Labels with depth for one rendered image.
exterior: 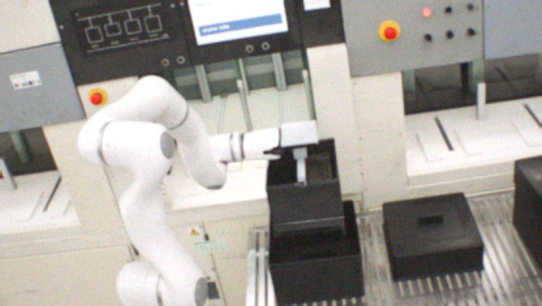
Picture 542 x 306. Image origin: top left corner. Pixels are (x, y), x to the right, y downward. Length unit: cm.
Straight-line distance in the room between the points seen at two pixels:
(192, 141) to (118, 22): 53
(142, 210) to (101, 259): 111
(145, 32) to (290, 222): 73
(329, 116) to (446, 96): 76
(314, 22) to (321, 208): 57
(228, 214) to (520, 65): 132
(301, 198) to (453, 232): 53
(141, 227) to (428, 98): 152
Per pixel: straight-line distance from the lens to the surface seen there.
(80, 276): 256
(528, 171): 199
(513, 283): 197
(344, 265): 183
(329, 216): 175
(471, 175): 228
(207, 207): 224
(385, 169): 218
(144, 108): 140
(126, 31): 196
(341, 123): 200
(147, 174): 131
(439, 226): 200
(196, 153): 162
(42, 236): 249
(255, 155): 170
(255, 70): 293
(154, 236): 142
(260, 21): 190
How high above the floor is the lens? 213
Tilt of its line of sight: 31 degrees down
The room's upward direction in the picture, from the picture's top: 10 degrees counter-clockwise
